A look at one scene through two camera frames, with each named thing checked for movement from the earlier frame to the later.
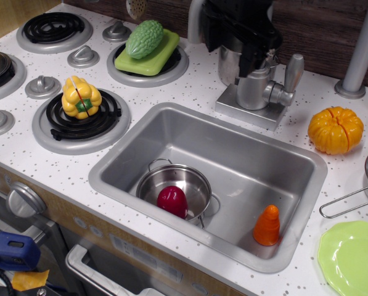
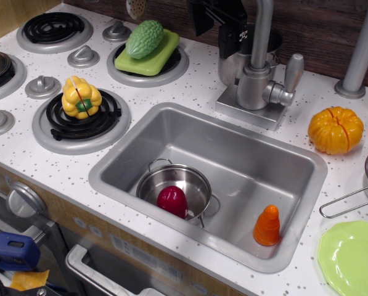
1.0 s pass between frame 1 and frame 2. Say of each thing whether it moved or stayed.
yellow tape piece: stayed
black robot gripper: moved
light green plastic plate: stayed
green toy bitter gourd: stayed
